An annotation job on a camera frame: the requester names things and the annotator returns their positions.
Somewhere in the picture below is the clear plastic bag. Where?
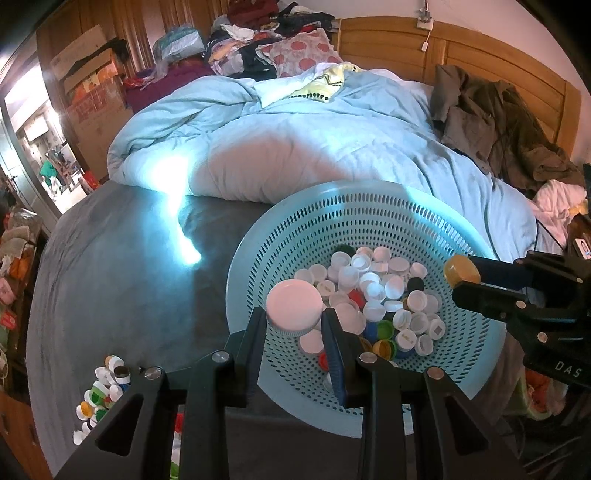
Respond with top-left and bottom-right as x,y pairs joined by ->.
151,25 -> 206,63

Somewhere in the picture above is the red floral pillow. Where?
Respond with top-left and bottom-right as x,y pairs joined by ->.
256,28 -> 345,79

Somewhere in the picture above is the cardboard box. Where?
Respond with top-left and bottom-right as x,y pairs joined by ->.
48,23 -> 134,174

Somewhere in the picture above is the wooden bed headboard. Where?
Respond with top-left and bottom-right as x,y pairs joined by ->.
335,16 -> 583,158

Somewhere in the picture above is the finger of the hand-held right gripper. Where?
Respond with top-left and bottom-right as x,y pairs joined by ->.
451,279 -> 551,325
468,251 -> 580,296

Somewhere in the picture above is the light blue duvet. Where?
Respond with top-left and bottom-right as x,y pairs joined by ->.
107,69 -> 539,264

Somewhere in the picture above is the large white jar lid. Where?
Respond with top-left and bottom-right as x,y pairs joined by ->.
265,279 -> 324,337

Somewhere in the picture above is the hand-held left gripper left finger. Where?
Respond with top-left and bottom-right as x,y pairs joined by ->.
53,305 -> 269,480

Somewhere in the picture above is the heap of clothes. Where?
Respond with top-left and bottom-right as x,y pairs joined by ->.
205,0 -> 338,79

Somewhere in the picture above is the brown wooden wardrobe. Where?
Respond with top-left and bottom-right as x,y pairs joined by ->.
37,0 -> 232,153

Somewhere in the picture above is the heap of caps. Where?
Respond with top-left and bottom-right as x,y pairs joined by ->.
298,244 -> 448,374

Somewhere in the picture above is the pale pink cloth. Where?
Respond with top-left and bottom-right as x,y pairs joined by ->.
531,179 -> 589,241

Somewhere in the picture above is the light blue perforated basket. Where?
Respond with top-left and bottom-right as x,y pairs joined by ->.
225,180 -> 509,439

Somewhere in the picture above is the grey blanket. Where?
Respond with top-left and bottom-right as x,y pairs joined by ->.
25,180 -> 509,480

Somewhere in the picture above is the purple blanket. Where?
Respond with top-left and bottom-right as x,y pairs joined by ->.
122,59 -> 218,114

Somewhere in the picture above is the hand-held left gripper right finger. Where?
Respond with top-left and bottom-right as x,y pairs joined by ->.
321,307 -> 527,480

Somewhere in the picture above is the heap of bags and clutter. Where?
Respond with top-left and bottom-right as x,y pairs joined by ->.
0,175 -> 51,416

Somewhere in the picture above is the yellow and white cloth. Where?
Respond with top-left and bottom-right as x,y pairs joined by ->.
286,62 -> 365,103

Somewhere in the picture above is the pile of mixed bottle caps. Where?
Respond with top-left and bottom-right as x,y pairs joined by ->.
71,354 -> 185,480

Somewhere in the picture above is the light wooden dresser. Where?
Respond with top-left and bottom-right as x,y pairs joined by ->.
0,392 -> 51,480

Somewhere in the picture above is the yellow bottle cap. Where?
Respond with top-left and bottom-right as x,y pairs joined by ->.
443,254 -> 482,286

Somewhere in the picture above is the olive green jacket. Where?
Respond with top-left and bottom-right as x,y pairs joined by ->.
431,64 -> 587,192

